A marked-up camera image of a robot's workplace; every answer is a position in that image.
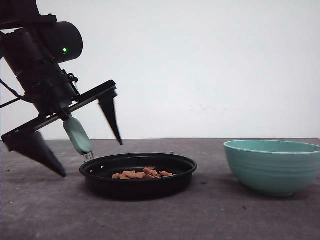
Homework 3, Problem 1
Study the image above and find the pile of brown beef cubes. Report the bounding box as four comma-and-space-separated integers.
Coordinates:
111, 166, 177, 180

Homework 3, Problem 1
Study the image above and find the black frying pan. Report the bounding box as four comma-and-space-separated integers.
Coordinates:
63, 117, 198, 200

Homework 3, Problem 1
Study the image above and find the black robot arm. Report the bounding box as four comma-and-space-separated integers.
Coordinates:
0, 0, 121, 177

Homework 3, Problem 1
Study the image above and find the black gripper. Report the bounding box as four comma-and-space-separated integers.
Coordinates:
1, 62, 123, 178

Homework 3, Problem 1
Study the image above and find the teal ceramic bowl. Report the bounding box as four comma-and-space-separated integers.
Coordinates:
223, 139, 320, 197

